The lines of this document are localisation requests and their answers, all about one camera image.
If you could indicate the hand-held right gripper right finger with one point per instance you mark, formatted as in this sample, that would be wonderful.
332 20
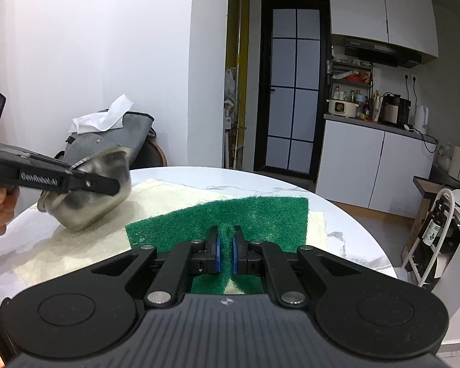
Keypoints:
236 255

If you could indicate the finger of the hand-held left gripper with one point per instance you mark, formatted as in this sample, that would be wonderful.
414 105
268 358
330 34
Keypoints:
97 186

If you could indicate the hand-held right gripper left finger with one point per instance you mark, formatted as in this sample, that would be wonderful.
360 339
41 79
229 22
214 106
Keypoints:
213 251

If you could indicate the stainless steel bowl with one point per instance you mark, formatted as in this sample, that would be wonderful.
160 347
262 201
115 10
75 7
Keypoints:
88 209

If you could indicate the green scouring pad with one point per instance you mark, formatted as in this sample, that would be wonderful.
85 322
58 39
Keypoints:
260 218

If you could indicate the grey fabric bag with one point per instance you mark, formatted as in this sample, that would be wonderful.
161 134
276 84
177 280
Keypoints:
134 134

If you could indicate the dark round chair back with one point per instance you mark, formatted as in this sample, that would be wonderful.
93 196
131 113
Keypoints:
155 155

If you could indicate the white tissue paper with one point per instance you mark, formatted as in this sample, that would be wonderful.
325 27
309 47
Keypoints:
99 119

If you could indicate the cream table cloth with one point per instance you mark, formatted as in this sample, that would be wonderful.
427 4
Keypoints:
168 195

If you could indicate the white lower kitchen cabinet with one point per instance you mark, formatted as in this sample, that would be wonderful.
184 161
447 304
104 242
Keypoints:
368 168

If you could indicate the white kitchen cabinet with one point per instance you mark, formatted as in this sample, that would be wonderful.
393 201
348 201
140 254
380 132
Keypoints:
379 7
368 168

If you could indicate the hanging white plastic bag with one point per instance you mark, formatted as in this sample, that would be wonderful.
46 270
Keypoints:
230 88

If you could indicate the black framed glass door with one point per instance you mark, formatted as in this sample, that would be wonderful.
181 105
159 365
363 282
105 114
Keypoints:
291 84

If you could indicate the cream cooking pot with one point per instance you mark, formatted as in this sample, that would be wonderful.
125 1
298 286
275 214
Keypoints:
342 108

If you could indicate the row of condiment bottles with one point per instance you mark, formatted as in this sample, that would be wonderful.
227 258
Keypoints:
362 103

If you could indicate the dark wine bottle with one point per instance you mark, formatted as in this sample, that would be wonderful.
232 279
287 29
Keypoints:
432 226

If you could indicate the brown cardboard box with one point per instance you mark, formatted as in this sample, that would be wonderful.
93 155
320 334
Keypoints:
425 184

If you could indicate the black rice cooker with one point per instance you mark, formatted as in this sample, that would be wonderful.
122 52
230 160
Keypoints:
395 110

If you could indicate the metal spice shelf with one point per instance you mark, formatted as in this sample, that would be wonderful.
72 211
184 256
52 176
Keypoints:
352 73

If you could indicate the white electric kettle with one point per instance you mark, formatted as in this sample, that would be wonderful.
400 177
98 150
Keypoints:
421 119

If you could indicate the black range hood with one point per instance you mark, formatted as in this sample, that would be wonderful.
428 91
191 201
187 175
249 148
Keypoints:
379 51

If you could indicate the white upper kitchen cabinet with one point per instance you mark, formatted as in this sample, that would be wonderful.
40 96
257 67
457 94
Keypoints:
379 7

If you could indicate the yellow wall strip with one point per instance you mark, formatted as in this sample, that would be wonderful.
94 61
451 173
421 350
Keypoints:
243 46

